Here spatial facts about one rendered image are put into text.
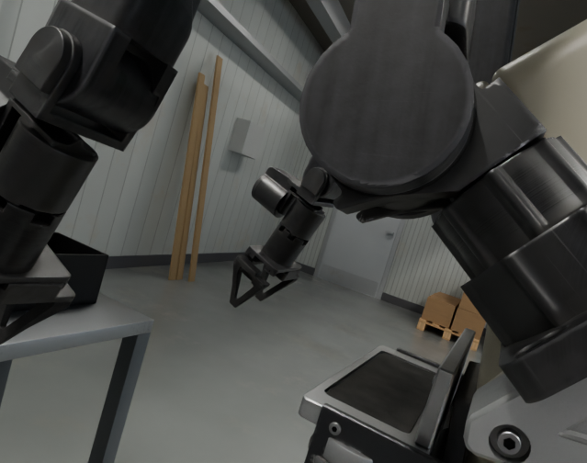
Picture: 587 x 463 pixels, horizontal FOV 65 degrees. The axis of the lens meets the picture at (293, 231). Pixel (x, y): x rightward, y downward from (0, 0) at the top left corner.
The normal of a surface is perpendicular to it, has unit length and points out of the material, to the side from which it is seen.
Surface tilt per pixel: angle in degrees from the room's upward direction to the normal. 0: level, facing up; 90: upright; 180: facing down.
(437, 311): 90
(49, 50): 86
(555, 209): 75
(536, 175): 70
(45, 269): 20
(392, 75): 86
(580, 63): 90
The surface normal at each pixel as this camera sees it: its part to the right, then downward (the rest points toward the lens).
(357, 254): -0.33, -0.03
